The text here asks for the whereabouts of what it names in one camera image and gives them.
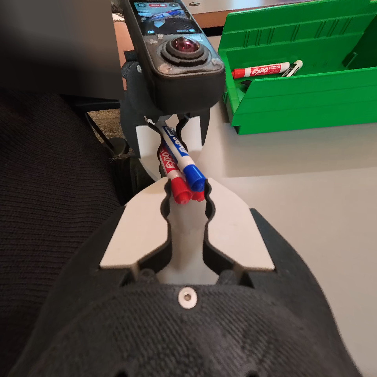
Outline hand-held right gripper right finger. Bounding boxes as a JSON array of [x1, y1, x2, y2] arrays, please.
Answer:
[[203, 178, 275, 283]]

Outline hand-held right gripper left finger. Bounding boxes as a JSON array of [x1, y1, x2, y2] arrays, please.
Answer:
[[100, 178, 172, 280]]

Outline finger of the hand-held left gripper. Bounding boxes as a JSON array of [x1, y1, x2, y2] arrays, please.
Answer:
[[179, 116, 204, 148], [135, 124, 163, 158]]

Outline blue dry-erase marker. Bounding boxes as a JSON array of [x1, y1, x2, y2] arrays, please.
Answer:
[[161, 125, 207, 192]]

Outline green plastic bin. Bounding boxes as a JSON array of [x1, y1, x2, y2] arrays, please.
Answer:
[[218, 0, 377, 135]]

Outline black dry-erase marker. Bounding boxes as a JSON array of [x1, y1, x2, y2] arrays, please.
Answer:
[[281, 60, 303, 78]]

